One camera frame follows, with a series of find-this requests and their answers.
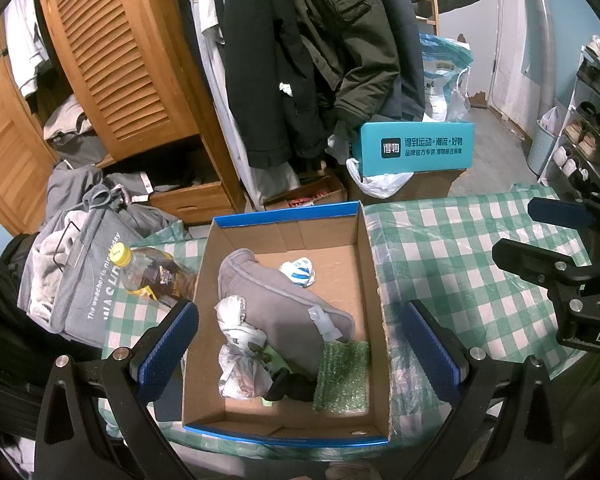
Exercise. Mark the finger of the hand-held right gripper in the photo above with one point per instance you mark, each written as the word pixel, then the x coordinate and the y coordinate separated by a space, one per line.
pixel 530 260
pixel 560 212

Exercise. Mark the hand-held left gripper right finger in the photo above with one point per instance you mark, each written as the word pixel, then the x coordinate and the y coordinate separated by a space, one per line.
pixel 432 352

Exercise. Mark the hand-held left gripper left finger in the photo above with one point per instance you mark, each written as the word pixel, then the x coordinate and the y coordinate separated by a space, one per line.
pixel 167 352

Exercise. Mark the white patterned sock bundle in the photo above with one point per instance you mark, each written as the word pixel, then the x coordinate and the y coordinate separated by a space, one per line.
pixel 242 375

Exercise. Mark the light green sock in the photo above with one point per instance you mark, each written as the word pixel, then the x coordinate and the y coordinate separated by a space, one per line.
pixel 267 401

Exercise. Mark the small clear plastic piece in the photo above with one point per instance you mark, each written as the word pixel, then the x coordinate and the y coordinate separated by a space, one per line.
pixel 325 324

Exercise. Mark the large grey sock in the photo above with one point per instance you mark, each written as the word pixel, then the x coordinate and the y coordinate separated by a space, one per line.
pixel 280 305

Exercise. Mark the blue-sided cardboard box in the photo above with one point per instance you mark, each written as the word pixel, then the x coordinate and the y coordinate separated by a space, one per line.
pixel 340 270

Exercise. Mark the black sock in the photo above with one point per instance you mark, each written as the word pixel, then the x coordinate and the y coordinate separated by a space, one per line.
pixel 295 385

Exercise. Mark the white blue-print sock ball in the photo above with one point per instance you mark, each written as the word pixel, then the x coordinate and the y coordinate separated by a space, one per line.
pixel 297 272

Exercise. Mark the green checked tablecloth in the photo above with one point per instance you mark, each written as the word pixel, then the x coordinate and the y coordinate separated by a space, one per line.
pixel 480 270

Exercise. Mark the light blue waste bin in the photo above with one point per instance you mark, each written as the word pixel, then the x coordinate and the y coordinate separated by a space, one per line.
pixel 539 152

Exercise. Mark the yellow-capped oil bottle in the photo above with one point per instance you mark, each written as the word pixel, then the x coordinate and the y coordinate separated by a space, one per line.
pixel 155 275

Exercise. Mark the group of shoes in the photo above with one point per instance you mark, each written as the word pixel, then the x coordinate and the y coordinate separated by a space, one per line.
pixel 585 135

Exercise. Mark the white bin liner bag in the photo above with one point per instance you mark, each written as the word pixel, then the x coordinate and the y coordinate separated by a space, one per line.
pixel 551 120

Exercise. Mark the metal shoe rack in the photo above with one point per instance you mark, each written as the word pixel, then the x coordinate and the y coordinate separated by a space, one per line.
pixel 580 110

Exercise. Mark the grey clothes pile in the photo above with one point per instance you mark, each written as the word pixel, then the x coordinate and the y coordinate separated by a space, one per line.
pixel 90 280

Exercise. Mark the clear plastic bag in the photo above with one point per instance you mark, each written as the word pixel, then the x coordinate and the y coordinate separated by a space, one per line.
pixel 461 100

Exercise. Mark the teal printed box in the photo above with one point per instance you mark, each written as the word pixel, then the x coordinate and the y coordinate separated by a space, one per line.
pixel 415 147

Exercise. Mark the black backpack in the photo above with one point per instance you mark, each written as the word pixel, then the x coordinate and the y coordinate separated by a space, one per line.
pixel 10 320

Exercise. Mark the grey vertical pipe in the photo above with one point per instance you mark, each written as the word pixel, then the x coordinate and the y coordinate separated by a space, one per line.
pixel 545 50

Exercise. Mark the grey hoodie pile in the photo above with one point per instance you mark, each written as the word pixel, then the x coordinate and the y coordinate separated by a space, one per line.
pixel 95 195

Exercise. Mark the blue and white plastic bag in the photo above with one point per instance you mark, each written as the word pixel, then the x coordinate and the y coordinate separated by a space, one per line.
pixel 440 75

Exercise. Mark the white door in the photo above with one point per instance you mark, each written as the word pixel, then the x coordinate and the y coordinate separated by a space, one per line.
pixel 496 35

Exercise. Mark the small open cardboard box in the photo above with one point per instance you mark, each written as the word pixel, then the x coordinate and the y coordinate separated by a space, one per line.
pixel 305 197

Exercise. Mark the dark navy coat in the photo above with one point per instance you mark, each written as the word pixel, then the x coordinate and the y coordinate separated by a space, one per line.
pixel 405 60

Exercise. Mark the folded grey clothes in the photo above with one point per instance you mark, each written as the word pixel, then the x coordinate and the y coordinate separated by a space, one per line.
pixel 72 130

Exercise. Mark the olive green jacket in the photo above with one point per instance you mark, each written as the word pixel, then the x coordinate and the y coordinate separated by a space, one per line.
pixel 350 35

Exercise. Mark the white hanging garment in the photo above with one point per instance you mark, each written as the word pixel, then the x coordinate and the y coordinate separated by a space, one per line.
pixel 215 60

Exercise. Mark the black coat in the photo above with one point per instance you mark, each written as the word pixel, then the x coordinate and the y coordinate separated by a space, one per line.
pixel 265 70

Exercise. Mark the wooden louvred wardrobe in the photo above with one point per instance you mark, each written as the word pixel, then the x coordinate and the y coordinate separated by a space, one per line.
pixel 115 50

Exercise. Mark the white t-shirt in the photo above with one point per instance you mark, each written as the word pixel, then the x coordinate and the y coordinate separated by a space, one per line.
pixel 27 45

